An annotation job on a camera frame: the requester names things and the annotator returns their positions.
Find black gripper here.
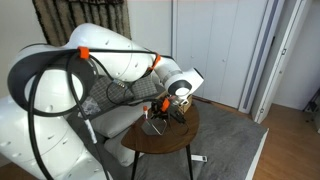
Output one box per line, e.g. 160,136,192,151
151,99,170,119

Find orange capped glue stick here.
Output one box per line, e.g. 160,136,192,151
143,106,148,120

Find silver mesh pen holder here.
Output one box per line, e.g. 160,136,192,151
141,118,167,136

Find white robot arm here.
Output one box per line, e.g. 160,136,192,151
0,23,203,180

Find cardboard box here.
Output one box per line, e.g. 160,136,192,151
156,91,194,115

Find round wooden side table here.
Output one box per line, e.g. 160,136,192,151
121,104,199,180

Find grey checkered cushion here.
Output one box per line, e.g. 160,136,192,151
82,76,158,116

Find white remote on rug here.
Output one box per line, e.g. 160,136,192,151
191,155,208,162

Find grey rug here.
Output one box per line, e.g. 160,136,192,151
113,101,268,180

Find white wardrobe doors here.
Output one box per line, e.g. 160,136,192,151
175,0,268,108

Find brown striped curtain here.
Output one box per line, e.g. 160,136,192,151
32,0,131,46

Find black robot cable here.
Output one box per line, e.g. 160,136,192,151
27,48,175,180

